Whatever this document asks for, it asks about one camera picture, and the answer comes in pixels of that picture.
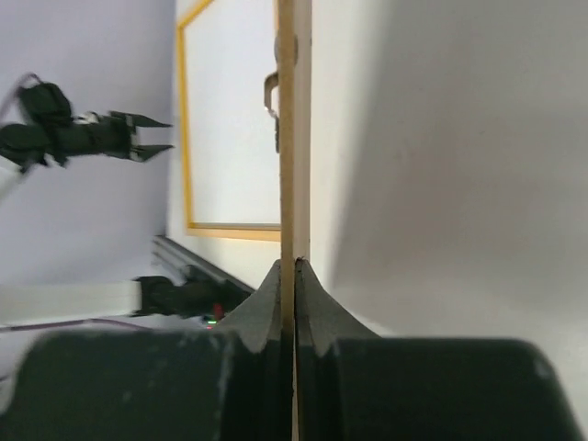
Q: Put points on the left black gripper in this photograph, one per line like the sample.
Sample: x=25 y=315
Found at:
x=113 y=135

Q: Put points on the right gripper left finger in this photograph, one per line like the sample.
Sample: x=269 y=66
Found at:
x=232 y=382

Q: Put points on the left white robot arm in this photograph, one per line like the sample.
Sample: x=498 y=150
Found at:
x=52 y=131

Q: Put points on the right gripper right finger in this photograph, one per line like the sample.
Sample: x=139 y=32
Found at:
x=356 y=385

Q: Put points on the street photo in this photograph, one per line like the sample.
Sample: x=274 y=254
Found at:
x=234 y=165

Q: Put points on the yellow wooden picture frame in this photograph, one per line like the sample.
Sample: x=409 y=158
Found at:
x=252 y=232

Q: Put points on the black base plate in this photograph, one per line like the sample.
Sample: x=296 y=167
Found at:
x=197 y=297

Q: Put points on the aluminium front rail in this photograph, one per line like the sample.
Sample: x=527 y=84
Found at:
x=183 y=263

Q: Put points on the brown backing board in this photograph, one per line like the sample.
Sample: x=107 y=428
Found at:
x=293 y=81

